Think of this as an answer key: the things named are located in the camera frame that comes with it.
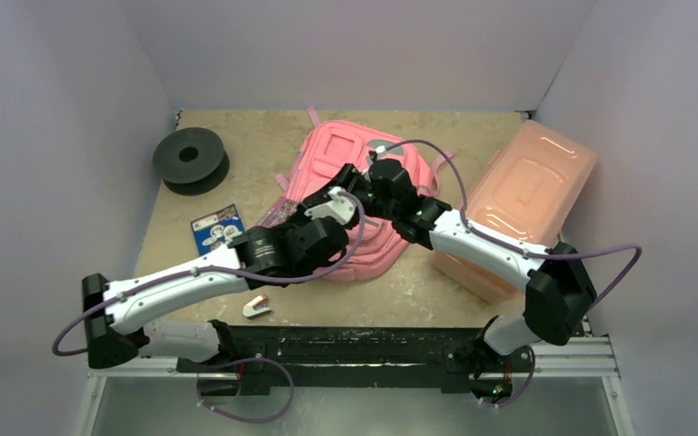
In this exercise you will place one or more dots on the blue book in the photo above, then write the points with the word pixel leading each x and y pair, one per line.
pixel 217 229

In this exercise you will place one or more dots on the pink student backpack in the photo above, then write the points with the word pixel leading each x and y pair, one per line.
pixel 338 153

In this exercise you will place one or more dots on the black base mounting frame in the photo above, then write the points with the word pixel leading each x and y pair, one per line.
pixel 254 359

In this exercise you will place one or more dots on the small white stapler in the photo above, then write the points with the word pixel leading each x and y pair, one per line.
pixel 258 306

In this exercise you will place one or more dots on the aluminium rail frame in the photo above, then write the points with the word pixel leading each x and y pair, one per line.
pixel 575 390

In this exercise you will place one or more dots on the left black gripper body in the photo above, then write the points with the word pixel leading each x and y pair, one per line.
pixel 296 221

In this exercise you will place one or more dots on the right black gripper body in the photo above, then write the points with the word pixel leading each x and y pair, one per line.
pixel 363 184

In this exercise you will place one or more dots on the black filament spool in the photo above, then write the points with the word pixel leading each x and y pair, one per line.
pixel 191 161

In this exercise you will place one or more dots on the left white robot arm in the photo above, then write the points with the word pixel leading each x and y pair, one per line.
pixel 126 319

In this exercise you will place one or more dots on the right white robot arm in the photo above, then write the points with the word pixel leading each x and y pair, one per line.
pixel 557 289

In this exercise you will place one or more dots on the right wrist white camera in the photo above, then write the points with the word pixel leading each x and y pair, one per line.
pixel 377 153

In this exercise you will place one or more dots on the pink marker pen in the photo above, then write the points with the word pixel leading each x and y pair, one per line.
pixel 282 209

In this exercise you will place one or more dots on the wrist white camera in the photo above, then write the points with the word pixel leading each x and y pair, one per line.
pixel 335 203
pixel 377 153

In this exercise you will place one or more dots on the pink translucent plastic box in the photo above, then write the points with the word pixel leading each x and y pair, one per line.
pixel 531 185

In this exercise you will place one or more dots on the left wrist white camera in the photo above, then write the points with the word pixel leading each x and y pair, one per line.
pixel 335 203

